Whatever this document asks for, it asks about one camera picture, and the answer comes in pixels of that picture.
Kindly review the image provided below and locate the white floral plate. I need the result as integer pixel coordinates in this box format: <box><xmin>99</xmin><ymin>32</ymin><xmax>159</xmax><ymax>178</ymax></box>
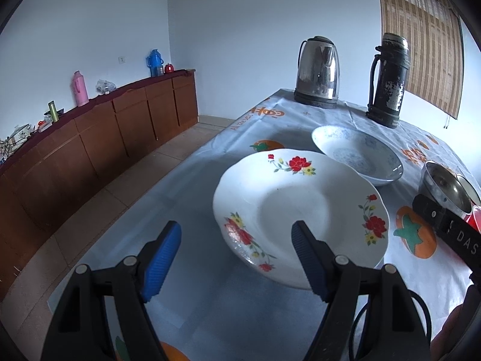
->
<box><xmin>213</xmin><ymin>148</ymin><xmax>390</xmax><ymax>289</ymax></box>

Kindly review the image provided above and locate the small red pot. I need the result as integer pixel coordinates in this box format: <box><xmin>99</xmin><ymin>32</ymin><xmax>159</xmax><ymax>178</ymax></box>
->
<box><xmin>164</xmin><ymin>63</ymin><xmax>174</xmax><ymax>73</ymax></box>

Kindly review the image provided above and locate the brown wooden sideboard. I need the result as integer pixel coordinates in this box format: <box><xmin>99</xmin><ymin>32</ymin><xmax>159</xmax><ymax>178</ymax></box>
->
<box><xmin>1</xmin><ymin>69</ymin><xmax>198</xmax><ymax>295</ymax></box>

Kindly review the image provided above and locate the white persimmon print tablecloth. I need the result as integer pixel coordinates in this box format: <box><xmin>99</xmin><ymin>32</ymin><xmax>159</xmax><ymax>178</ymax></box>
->
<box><xmin>41</xmin><ymin>91</ymin><xmax>480</xmax><ymax>360</ymax></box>

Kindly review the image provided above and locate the blue thermos jug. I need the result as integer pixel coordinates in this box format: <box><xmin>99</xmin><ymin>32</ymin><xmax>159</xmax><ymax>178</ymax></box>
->
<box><xmin>146</xmin><ymin>49</ymin><xmax>164</xmax><ymax>77</ymax></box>

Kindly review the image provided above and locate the red plastic bowl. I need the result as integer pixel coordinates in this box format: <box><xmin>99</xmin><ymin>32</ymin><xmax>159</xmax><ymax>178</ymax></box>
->
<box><xmin>466</xmin><ymin>206</ymin><xmax>481</xmax><ymax>232</ymax></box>

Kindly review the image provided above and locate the pink thermos jug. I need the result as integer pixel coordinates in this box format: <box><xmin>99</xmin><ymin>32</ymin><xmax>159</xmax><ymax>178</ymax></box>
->
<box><xmin>72</xmin><ymin>71</ymin><xmax>89</xmax><ymax>107</ymax></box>

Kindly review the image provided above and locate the clear plastic bag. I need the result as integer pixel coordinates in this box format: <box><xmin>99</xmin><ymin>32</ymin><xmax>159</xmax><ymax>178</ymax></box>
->
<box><xmin>95</xmin><ymin>79</ymin><xmax>117</xmax><ymax>94</ymax></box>

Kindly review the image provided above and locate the stainless steel electric kettle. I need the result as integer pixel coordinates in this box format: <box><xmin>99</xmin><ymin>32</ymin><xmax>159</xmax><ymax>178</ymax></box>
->
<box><xmin>294</xmin><ymin>36</ymin><xmax>340</xmax><ymax>108</ymax></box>

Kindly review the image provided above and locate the green yellow cylinder can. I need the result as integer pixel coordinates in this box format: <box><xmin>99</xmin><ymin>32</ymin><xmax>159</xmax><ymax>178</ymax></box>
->
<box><xmin>48</xmin><ymin>101</ymin><xmax>60</xmax><ymax>123</ymax></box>

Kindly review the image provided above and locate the bamboo window blind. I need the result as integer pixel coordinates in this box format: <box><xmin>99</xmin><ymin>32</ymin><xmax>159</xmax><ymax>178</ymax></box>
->
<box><xmin>380</xmin><ymin>0</ymin><xmax>464</xmax><ymax>119</ymax></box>

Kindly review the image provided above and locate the black thermos flask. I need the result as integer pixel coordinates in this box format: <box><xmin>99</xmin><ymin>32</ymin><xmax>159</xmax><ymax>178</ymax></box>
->
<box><xmin>366</xmin><ymin>33</ymin><xmax>410</xmax><ymax>129</ymax></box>

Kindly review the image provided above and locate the stainless steel bowl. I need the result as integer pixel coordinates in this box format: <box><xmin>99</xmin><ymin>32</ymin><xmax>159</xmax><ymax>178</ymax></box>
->
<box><xmin>418</xmin><ymin>161</ymin><xmax>472</xmax><ymax>218</ymax></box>

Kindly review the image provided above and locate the blue patterned white bowl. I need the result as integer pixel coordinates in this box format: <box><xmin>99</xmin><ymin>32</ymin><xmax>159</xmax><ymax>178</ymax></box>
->
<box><xmin>311</xmin><ymin>125</ymin><xmax>403</xmax><ymax>187</ymax></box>

